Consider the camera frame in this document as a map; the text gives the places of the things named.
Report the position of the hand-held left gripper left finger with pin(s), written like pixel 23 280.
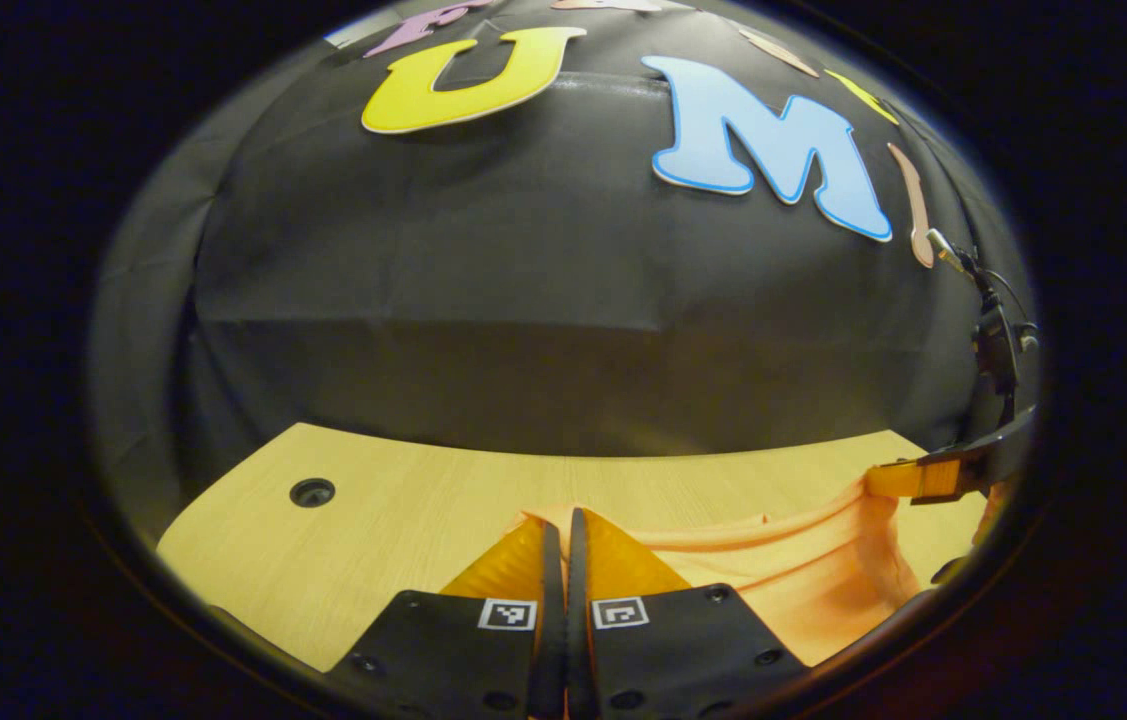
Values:
pixel 550 620

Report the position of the orange T-shirt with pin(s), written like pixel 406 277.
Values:
pixel 803 580

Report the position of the black backdrop cloth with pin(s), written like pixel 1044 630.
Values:
pixel 523 300

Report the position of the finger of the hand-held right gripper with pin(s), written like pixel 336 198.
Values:
pixel 983 465

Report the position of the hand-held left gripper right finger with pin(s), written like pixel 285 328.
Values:
pixel 578 620

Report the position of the round black table grommet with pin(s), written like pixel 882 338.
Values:
pixel 312 491

